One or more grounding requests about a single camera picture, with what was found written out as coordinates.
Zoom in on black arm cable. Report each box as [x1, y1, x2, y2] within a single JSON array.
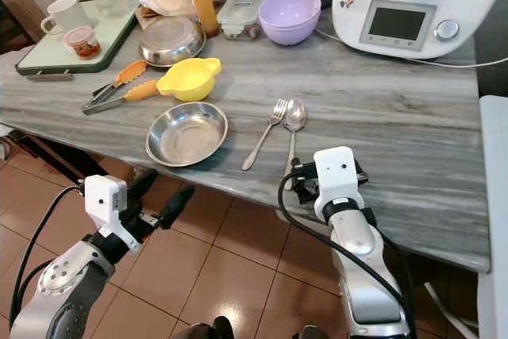
[[278, 172, 418, 339], [10, 185, 87, 339]]

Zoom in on glass food container with lid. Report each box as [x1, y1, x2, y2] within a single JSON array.
[[215, 0, 269, 41]]

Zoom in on robot left leg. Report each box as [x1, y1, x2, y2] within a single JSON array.
[[175, 317, 235, 339]]

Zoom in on steel tongs with orange tips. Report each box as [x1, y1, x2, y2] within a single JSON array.
[[81, 59, 161, 116]]

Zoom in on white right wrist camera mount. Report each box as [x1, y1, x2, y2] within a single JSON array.
[[312, 145, 363, 225]]

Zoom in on steel fork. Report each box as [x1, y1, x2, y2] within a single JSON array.
[[241, 98, 289, 172]]

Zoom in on yellow plastic bowl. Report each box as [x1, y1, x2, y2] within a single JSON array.
[[156, 57, 221, 103]]

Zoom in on deep steel bowl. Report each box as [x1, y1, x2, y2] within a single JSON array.
[[138, 17, 206, 68]]

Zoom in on white appliance cable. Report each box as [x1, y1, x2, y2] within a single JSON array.
[[314, 28, 479, 68]]

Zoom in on small jar with pink lid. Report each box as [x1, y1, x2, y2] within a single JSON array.
[[63, 26, 102, 60]]

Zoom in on steel spoon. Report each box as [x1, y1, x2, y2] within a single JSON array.
[[283, 97, 308, 177]]

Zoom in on white kitchen appliance with display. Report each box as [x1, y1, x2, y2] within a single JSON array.
[[331, 0, 485, 60]]

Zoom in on robot leg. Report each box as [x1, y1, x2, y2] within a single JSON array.
[[175, 317, 235, 339], [294, 326, 334, 339]]

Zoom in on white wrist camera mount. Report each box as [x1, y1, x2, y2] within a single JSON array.
[[312, 145, 363, 225], [83, 174, 138, 255]]

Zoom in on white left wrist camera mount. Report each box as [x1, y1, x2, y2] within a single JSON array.
[[83, 174, 138, 255]]

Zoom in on green rimmed white tray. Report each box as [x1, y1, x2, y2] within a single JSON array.
[[15, 0, 140, 79]]

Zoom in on dark wooden chair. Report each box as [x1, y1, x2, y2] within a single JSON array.
[[0, 0, 42, 58]]

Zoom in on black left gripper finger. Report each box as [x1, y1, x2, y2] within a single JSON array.
[[129, 168, 159, 199], [159, 184, 197, 231]]

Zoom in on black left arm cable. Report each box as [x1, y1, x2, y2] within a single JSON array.
[[10, 185, 87, 339]]

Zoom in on shallow steel plate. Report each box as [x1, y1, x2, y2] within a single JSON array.
[[145, 102, 229, 168]]

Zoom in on purple plastic bowl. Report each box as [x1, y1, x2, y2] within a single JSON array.
[[258, 0, 322, 46]]

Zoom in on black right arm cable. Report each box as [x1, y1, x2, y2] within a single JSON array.
[[278, 172, 418, 339]]

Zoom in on robot right leg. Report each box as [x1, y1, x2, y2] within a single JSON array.
[[294, 326, 334, 339]]

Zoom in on white ceramic mug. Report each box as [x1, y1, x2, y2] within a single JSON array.
[[40, 0, 90, 38]]

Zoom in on white floor cable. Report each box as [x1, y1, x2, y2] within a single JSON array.
[[425, 279, 477, 339]]

